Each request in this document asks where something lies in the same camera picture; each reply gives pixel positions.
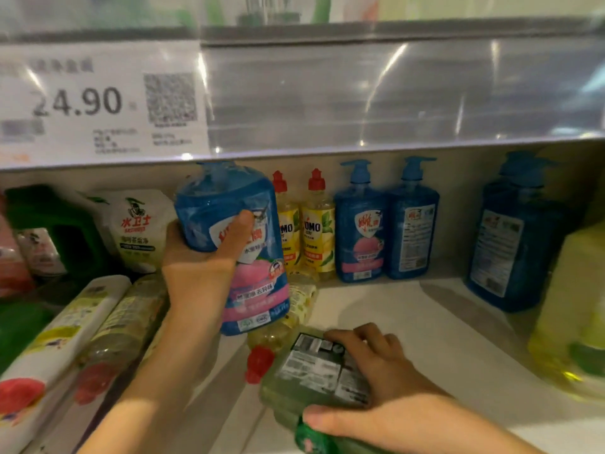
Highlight person's left hand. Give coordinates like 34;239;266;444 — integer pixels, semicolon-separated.
161;209;256;322

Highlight person's right hand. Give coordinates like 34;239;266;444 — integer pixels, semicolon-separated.
302;321;446;441

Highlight blue pump cleaner bottle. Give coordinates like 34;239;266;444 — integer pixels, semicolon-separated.
173;160;292;337

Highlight white green-print cleaner pouch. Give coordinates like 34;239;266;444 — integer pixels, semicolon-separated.
88;189;181;277

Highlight slim white red-capped bottle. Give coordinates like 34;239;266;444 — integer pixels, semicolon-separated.
74;273;171;405
0;274;132;454

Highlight green cleaner box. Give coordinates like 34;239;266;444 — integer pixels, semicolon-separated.
260;330;398;454

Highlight dark green cleaner bottle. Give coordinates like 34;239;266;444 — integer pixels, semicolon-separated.
0;298;56;375
4;184;107;282

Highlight pink cleaner bottle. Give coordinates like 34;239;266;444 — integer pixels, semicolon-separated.
0;217;35;299

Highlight yellow dish soap bottle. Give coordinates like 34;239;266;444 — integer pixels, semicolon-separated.
527;220;605;401

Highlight person's left forearm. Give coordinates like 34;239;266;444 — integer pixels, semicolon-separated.
80;307;228;454

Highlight white price tag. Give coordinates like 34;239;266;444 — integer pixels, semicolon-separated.
0;42;212;171

